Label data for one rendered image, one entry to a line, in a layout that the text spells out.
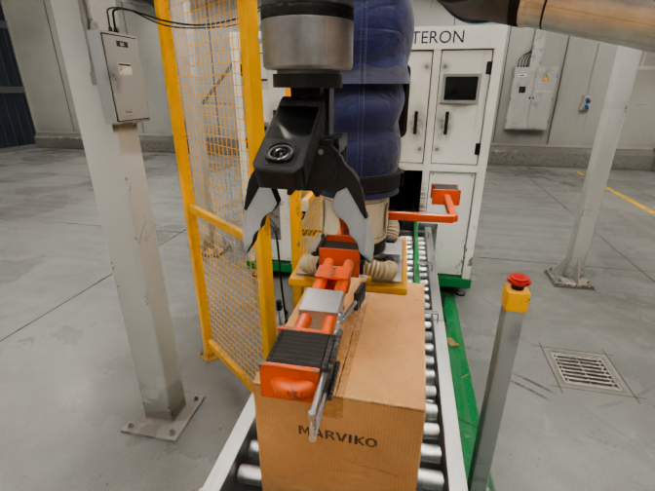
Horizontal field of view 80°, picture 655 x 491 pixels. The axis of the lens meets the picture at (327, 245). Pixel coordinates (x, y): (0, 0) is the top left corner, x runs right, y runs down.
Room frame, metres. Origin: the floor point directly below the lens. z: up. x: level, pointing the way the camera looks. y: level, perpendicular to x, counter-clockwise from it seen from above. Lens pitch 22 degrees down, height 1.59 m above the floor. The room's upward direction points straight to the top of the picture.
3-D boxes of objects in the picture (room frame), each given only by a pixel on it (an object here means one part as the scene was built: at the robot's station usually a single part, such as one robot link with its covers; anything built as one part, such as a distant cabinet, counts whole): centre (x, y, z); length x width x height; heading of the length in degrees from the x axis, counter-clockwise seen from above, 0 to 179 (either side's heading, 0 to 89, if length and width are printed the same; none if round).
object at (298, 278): (1.02, 0.02, 1.16); 0.34 x 0.10 x 0.05; 170
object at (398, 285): (0.98, -0.17, 1.16); 0.34 x 0.10 x 0.05; 170
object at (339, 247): (0.75, -0.03, 1.26); 0.10 x 0.08 x 0.06; 80
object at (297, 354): (0.41, 0.04, 1.26); 0.08 x 0.07 x 0.05; 170
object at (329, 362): (0.45, -0.02, 1.26); 0.31 x 0.03 x 0.05; 170
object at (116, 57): (1.54, 0.75, 1.62); 0.20 x 0.05 x 0.30; 169
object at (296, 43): (0.43, 0.02, 1.63); 0.10 x 0.09 x 0.05; 79
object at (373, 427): (0.98, -0.08, 0.75); 0.60 x 0.40 x 0.40; 167
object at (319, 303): (0.54, 0.01, 1.26); 0.07 x 0.07 x 0.04; 80
